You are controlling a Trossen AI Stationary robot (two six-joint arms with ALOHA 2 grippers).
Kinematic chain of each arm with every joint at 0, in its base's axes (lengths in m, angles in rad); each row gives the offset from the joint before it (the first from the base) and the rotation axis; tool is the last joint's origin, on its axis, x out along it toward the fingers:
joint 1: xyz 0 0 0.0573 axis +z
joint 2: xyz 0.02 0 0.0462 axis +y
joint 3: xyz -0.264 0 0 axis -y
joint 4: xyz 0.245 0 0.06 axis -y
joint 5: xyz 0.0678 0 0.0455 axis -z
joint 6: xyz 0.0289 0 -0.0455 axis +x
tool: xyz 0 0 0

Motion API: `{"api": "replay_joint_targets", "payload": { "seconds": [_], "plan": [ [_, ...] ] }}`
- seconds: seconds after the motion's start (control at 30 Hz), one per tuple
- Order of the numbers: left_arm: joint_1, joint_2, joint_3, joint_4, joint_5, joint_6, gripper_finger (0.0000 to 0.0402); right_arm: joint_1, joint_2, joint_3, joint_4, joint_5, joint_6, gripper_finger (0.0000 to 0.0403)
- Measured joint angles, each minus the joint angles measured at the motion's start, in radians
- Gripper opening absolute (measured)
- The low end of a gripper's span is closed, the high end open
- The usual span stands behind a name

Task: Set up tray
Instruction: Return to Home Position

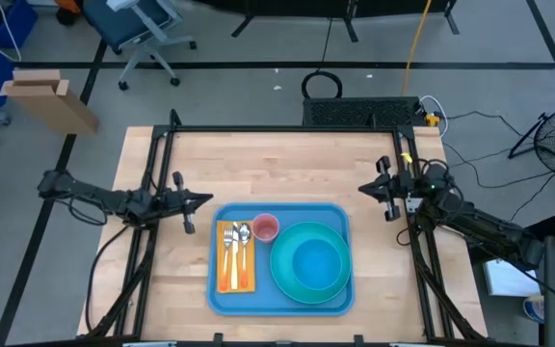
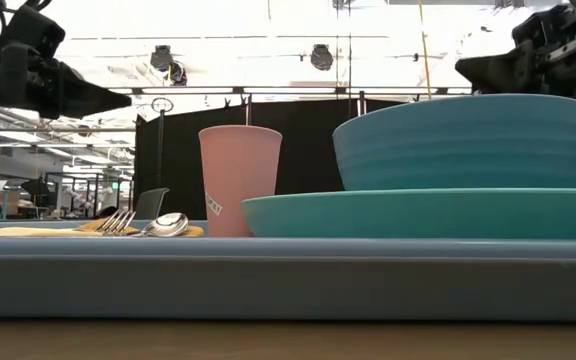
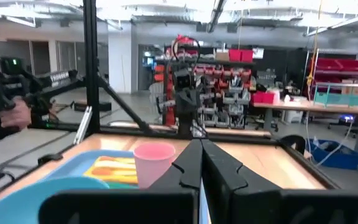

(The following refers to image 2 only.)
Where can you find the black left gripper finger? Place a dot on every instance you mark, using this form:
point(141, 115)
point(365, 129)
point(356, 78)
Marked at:
point(88, 100)

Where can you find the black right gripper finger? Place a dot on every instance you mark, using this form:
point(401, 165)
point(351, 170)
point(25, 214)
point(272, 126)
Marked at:
point(498, 72)

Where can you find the blue ribbed bowl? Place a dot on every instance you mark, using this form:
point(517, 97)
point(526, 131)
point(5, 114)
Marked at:
point(463, 145)

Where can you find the teal round plate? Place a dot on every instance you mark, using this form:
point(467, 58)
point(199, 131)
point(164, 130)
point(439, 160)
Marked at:
point(418, 215)

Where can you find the pink plastic cup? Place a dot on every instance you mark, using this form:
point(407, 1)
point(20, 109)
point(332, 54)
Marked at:
point(238, 175)

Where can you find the orange cloth napkin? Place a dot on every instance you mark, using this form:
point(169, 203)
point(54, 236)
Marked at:
point(194, 231)

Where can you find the blue plastic tray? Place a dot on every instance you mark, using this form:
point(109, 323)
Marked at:
point(268, 280)

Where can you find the black round hanging lamp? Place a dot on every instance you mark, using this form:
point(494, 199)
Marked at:
point(321, 56)
point(163, 57)

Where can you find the black curtain partition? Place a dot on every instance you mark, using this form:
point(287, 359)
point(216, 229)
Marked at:
point(178, 165)

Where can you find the grey office chair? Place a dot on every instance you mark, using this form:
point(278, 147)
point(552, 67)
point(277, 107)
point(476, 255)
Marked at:
point(150, 202)

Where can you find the black metal workstation frame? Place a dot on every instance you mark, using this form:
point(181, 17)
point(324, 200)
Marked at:
point(93, 195)

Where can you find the long grey horizontal rail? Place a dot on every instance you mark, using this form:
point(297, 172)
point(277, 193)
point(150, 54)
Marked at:
point(288, 90)

